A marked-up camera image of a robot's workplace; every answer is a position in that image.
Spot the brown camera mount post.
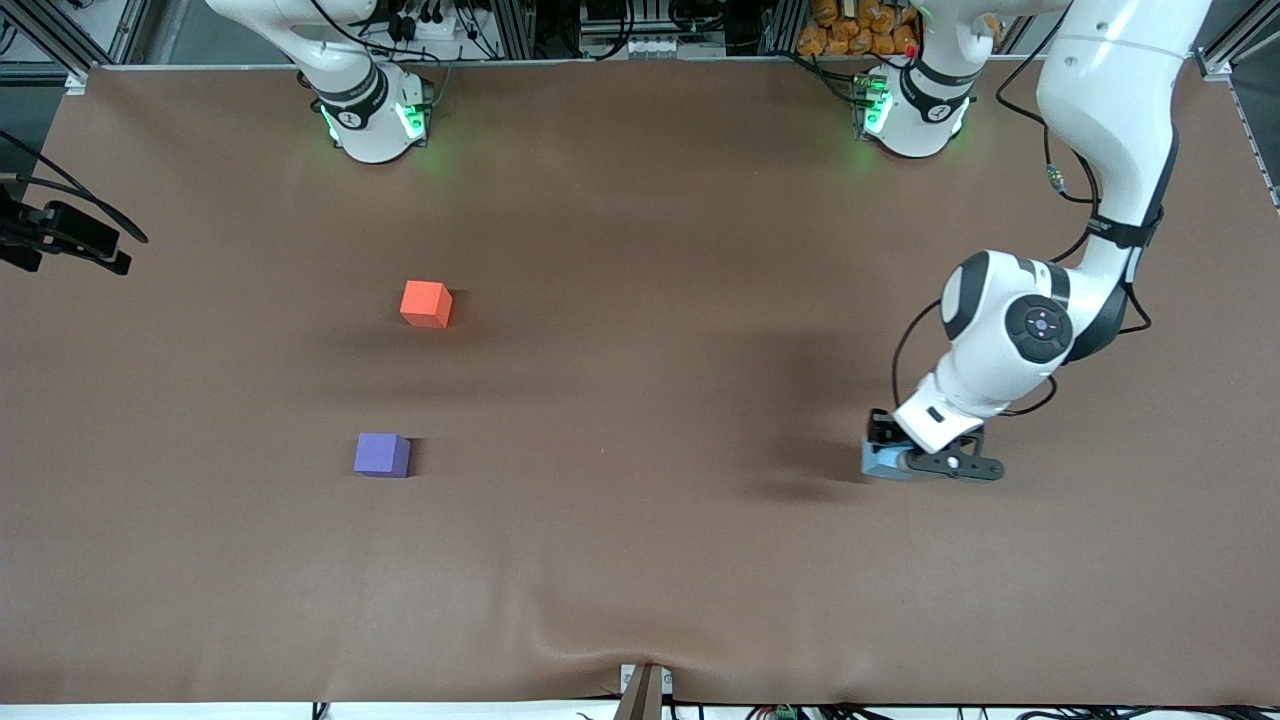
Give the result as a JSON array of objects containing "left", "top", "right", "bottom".
[{"left": 615, "top": 662, "right": 674, "bottom": 720}]

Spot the blue cube block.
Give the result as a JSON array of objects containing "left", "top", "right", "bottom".
[{"left": 862, "top": 440, "right": 916, "bottom": 483}]

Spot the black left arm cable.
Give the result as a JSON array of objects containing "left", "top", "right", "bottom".
[{"left": 890, "top": 45, "right": 1153, "bottom": 421}]

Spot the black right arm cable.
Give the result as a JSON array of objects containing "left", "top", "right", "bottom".
[{"left": 0, "top": 130, "right": 149, "bottom": 244}]

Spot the white terminal block row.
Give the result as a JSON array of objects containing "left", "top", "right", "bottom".
[{"left": 622, "top": 35, "right": 703, "bottom": 59}]

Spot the white power strip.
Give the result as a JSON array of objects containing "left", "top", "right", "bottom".
[{"left": 385, "top": 8, "right": 463, "bottom": 43}]

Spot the orange cube block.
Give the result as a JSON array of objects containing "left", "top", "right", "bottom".
[{"left": 399, "top": 280, "right": 454, "bottom": 330}]

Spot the brown table mat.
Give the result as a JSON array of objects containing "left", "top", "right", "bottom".
[{"left": 0, "top": 62, "right": 1280, "bottom": 706}]

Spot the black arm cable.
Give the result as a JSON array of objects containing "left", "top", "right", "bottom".
[
  {"left": 0, "top": 130, "right": 149, "bottom": 244},
  {"left": 890, "top": 45, "right": 1153, "bottom": 421}
]

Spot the orange snack bag pile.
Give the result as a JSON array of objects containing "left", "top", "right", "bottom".
[{"left": 797, "top": 0, "right": 921, "bottom": 58}]

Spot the purple cube block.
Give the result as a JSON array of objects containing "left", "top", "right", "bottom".
[{"left": 353, "top": 432, "right": 412, "bottom": 479}]

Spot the aluminium frame strut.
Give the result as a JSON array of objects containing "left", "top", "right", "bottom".
[
  {"left": 1195, "top": 0, "right": 1280, "bottom": 81},
  {"left": 0, "top": 0, "right": 91, "bottom": 93}
]

